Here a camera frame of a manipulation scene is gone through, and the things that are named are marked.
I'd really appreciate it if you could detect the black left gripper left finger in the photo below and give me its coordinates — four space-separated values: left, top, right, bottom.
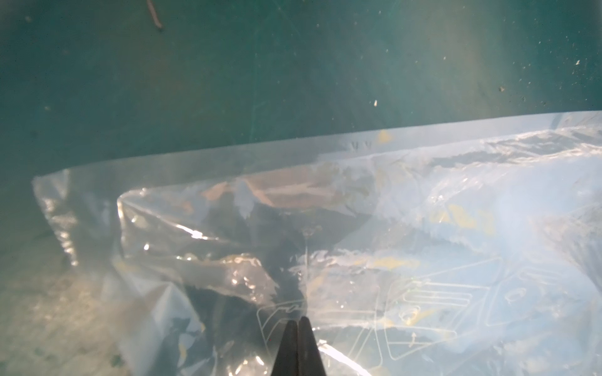
271 321 299 376

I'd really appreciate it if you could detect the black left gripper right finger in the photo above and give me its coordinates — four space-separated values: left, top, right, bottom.
298 316 326 376

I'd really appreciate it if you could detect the clear plastic vacuum bag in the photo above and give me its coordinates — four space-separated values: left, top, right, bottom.
33 111 601 375

